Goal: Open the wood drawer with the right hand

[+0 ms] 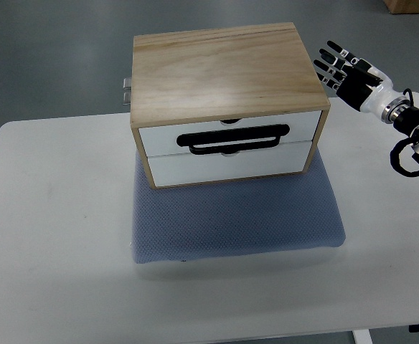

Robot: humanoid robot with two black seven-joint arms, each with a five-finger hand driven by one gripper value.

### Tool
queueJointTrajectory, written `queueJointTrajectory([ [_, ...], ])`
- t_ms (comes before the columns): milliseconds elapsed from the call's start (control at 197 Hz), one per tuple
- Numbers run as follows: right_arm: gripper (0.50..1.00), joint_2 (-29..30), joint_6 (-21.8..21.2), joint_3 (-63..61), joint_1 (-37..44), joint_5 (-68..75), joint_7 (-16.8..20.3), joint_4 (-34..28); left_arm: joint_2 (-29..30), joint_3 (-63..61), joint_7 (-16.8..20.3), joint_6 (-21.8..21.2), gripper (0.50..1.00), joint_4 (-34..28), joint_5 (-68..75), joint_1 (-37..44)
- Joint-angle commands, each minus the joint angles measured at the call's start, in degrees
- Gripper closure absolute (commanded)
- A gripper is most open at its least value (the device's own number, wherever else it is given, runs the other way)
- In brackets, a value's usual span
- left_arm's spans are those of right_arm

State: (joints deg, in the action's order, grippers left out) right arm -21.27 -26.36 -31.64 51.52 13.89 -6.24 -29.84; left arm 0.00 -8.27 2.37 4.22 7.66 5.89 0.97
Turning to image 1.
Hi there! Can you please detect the blue-grey mesh cushion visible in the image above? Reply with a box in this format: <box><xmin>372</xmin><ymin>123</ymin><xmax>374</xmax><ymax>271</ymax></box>
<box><xmin>131</xmin><ymin>154</ymin><xmax>346</xmax><ymax>264</ymax></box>

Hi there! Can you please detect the cardboard box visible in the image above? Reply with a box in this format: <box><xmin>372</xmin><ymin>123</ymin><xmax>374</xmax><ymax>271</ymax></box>
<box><xmin>383</xmin><ymin>0</ymin><xmax>419</xmax><ymax>14</ymax></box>

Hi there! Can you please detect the white table leg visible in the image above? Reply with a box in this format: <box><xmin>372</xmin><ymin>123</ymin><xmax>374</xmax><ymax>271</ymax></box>
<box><xmin>352</xmin><ymin>329</ymin><xmax>373</xmax><ymax>344</ymax></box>

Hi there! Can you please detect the grey metal clamp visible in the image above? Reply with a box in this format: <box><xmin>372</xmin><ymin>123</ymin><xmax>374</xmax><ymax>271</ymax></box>
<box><xmin>123</xmin><ymin>77</ymin><xmax>131</xmax><ymax>105</ymax></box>

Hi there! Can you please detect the white drawer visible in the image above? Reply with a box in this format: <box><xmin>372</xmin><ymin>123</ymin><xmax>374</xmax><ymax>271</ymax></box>
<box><xmin>139</xmin><ymin>110</ymin><xmax>321</xmax><ymax>157</ymax></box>
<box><xmin>148</xmin><ymin>141</ymin><xmax>311</xmax><ymax>187</ymax></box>

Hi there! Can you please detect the wooden drawer cabinet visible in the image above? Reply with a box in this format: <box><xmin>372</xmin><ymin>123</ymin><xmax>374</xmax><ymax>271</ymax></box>
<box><xmin>131</xmin><ymin>23</ymin><xmax>330</xmax><ymax>188</ymax></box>

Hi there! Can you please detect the black drawer handle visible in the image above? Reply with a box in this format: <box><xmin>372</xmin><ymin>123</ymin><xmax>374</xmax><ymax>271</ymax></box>
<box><xmin>176</xmin><ymin>124</ymin><xmax>291</xmax><ymax>156</ymax></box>

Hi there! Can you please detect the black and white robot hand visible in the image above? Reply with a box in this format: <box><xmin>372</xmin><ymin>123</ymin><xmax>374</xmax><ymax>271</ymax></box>
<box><xmin>314</xmin><ymin>40</ymin><xmax>413</xmax><ymax>124</ymax></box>

